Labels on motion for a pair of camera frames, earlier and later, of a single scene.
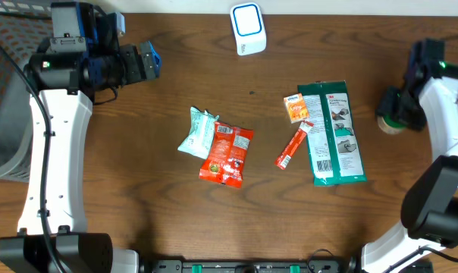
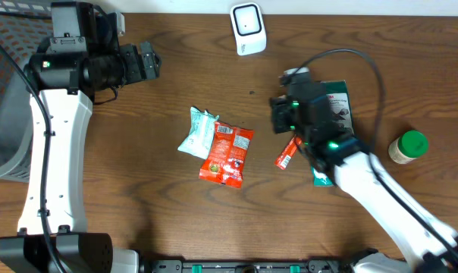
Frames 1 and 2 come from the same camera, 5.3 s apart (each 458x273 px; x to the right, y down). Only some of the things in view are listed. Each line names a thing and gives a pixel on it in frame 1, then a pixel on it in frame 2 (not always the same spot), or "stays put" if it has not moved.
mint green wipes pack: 199,142 stays put
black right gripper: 385,105 to 280,106
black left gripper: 133,72 stays put
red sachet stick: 283,158 stays put
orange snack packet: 225,161 stays put
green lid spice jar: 390,127 to 409,145
